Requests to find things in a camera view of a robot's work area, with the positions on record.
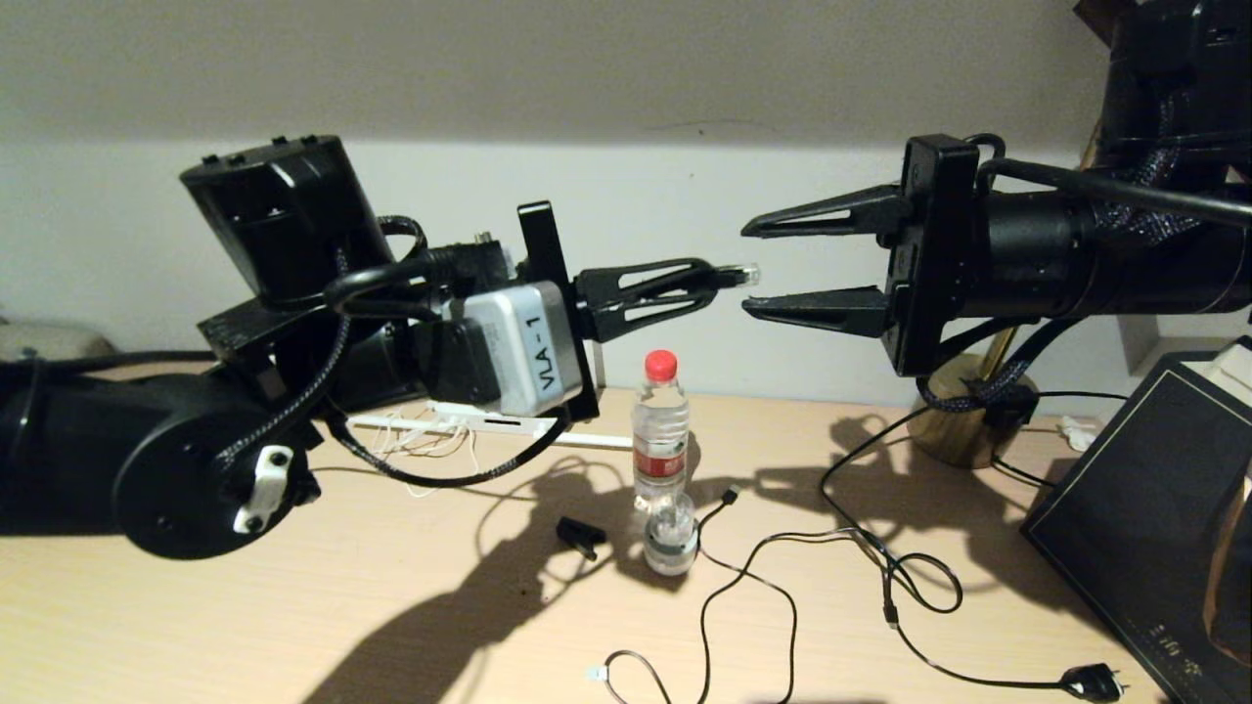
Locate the white power cable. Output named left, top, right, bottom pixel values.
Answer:
left=372, top=411, right=480, bottom=495

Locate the white router with antennas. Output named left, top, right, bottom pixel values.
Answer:
left=347, top=337, right=635, bottom=451

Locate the small white round device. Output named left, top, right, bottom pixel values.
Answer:
left=643, top=492, right=698, bottom=576

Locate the clear bottle with red cap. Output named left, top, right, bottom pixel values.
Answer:
left=631, top=350, right=689, bottom=509

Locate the brass desk lamp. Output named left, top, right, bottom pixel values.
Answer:
left=910, top=0, right=1111, bottom=468

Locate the small black plastic clip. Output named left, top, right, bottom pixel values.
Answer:
left=556, top=516, right=600, bottom=561

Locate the white tissue box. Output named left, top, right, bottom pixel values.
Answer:
left=1174, top=342, right=1252, bottom=412

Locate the large black flat box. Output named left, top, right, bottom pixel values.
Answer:
left=1019, top=337, right=1252, bottom=704

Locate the grey pillow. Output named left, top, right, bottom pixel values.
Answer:
left=0, top=318, right=116, bottom=363

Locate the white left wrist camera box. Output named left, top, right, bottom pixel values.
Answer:
left=465, top=282, right=588, bottom=417

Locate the thin black USB cable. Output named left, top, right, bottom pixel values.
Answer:
left=587, top=486, right=798, bottom=704

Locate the brown leather bag handle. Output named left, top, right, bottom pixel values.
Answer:
left=1201, top=479, right=1252, bottom=666

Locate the black lamp power cord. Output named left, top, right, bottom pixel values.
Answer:
left=820, top=386, right=1126, bottom=703

